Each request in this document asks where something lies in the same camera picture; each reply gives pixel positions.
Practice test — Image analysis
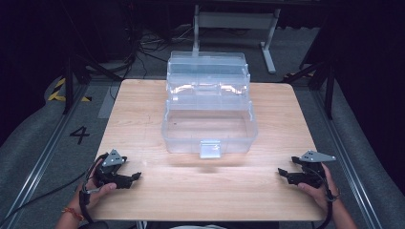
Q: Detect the orange beaded bracelet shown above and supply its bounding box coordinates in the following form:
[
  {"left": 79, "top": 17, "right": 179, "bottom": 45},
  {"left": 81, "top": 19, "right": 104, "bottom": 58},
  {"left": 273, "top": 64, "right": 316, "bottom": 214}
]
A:
[{"left": 61, "top": 206, "right": 85, "bottom": 222}]

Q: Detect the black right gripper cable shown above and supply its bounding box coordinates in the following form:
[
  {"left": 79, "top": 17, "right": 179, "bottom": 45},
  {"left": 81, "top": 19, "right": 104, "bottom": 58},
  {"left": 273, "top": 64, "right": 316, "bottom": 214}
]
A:
[{"left": 313, "top": 166, "right": 341, "bottom": 229}]

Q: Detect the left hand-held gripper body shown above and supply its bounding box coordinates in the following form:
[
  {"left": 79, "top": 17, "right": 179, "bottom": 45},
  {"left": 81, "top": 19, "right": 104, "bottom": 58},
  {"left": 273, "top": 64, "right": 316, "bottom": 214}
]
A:
[{"left": 93, "top": 149, "right": 129, "bottom": 189}]

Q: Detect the yellow black floor tape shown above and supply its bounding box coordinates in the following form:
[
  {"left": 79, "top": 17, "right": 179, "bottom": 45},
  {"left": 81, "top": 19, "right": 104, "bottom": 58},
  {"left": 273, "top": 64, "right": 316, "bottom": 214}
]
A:
[{"left": 47, "top": 77, "right": 94, "bottom": 103}]

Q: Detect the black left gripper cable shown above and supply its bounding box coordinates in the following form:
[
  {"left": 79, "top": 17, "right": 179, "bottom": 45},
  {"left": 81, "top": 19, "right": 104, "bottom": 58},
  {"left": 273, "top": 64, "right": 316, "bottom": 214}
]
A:
[{"left": 78, "top": 152, "right": 110, "bottom": 224}]

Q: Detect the bundle of black floor cables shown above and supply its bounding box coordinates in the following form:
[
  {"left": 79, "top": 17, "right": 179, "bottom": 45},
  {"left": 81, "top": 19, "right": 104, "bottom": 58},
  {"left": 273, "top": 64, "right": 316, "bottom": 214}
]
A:
[{"left": 120, "top": 22, "right": 200, "bottom": 75}]

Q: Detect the black metal stand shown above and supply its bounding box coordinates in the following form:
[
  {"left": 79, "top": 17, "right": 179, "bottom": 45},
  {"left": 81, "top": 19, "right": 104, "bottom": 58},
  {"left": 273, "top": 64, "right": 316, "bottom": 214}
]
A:
[
  {"left": 282, "top": 56, "right": 336, "bottom": 121},
  {"left": 61, "top": 52, "right": 122, "bottom": 115}
]

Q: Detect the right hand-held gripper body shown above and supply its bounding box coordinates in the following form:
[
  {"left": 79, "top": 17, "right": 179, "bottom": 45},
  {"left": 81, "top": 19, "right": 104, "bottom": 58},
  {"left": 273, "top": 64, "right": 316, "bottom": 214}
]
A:
[{"left": 290, "top": 149, "right": 337, "bottom": 189}]

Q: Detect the aluminium floor rail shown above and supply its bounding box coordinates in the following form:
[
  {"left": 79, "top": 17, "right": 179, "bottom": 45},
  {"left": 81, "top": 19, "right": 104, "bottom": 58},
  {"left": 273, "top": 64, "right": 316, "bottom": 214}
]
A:
[
  {"left": 0, "top": 85, "right": 89, "bottom": 225},
  {"left": 312, "top": 89, "right": 385, "bottom": 229}
]

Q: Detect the black floor cable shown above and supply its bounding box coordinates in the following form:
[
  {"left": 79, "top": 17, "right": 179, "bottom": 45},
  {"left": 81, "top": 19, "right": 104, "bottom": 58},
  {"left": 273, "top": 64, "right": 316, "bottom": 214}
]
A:
[{"left": 0, "top": 171, "right": 88, "bottom": 225}]

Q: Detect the person's left hand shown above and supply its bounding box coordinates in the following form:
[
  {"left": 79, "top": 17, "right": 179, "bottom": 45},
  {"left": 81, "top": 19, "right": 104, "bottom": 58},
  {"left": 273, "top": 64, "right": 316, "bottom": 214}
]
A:
[{"left": 74, "top": 158, "right": 117, "bottom": 212}]

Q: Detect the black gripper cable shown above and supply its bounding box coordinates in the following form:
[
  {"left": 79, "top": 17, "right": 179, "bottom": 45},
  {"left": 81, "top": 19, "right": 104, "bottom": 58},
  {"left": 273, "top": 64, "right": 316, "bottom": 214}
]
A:
[
  {"left": 313, "top": 166, "right": 341, "bottom": 229},
  {"left": 78, "top": 152, "right": 110, "bottom": 224}
]

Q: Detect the grey metal table frame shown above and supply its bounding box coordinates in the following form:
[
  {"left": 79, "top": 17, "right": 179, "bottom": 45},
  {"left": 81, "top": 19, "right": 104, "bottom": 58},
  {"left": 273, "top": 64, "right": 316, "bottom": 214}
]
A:
[{"left": 191, "top": 4, "right": 282, "bottom": 74}]

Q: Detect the person's right hand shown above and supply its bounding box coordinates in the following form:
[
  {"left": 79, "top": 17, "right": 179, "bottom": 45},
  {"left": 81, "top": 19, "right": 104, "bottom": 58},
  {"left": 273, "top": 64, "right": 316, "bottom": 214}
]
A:
[{"left": 297, "top": 162, "right": 341, "bottom": 214}]

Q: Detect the clear plastic storage box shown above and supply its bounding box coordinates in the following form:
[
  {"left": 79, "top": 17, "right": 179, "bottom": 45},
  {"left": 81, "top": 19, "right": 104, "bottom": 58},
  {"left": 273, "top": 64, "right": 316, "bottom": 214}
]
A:
[{"left": 160, "top": 51, "right": 259, "bottom": 159}]

